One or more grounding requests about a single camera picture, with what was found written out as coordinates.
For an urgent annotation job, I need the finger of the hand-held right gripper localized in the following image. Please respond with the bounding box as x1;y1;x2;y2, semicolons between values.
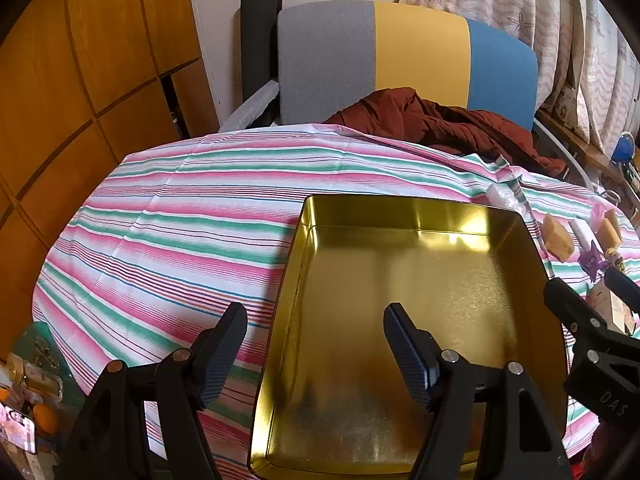
602;266;640;312
544;278;640;362

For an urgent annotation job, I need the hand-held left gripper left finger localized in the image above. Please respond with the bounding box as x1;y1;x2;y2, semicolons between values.
60;301;249;480

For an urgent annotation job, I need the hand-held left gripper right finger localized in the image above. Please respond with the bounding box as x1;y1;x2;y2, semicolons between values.
382;302;573;480

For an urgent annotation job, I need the purple candy wrapper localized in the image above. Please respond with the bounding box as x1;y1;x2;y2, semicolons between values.
577;241;608;281

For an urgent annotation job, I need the gold metal tin tray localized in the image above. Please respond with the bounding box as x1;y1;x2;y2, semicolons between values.
247;194;568;480

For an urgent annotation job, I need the clear plastic candy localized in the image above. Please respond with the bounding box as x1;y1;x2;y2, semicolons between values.
487;182;531;216

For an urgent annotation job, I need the orange sponge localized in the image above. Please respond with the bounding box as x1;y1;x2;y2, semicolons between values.
542;213;575;262

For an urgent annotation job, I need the white rectangular packet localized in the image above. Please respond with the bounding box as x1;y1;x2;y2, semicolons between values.
570;219;596;256

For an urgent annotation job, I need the blue round desk fan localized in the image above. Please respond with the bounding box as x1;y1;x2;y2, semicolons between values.
612;132;638;166

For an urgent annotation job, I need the pink green striped tablecloth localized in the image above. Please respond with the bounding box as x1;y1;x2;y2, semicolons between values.
31;122;640;480

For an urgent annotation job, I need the wooden side desk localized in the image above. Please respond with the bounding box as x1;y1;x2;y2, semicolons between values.
535;110;640;196

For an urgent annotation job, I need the orange fruit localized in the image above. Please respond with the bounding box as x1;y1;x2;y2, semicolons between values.
32;402;58;433

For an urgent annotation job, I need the glass jar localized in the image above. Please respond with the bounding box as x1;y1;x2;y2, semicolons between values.
7;352;63;401

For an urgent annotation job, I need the white cardboard box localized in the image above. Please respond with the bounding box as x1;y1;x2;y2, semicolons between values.
552;85;581;126

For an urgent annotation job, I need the red-brown jacket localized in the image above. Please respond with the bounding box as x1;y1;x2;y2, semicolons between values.
324;87;568;178

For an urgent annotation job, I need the pink phone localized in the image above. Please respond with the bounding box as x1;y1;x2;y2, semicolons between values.
0;402;38;453

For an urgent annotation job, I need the wooden wardrobe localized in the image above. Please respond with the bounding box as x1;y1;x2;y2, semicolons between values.
0;0;221;341

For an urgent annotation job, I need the grey yellow blue chair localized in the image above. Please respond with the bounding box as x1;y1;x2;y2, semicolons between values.
217;0;598;191

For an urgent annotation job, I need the black rolled mat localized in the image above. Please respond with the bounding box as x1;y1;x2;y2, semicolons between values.
239;0;281;128

